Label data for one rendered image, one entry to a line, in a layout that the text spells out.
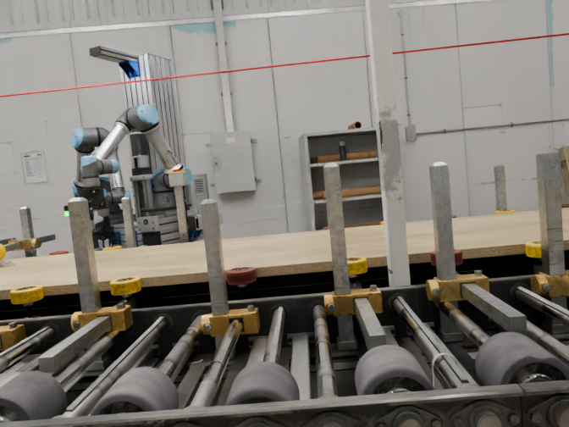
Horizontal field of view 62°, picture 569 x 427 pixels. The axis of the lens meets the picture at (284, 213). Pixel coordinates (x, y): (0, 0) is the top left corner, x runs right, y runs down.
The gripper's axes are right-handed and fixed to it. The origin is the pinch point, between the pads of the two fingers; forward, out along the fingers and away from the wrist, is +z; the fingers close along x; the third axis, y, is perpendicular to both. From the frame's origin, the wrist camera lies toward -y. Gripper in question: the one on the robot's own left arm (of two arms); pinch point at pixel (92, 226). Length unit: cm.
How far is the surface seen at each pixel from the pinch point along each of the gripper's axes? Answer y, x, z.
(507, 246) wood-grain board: 117, -151, 9
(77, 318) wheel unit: 5, -131, 14
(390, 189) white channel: 85, -148, -9
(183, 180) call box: 44, -31, -18
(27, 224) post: -28.5, -2.6, -4.7
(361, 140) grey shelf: 256, 201, -47
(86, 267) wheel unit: 9, -132, 2
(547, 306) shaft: 104, -176, 18
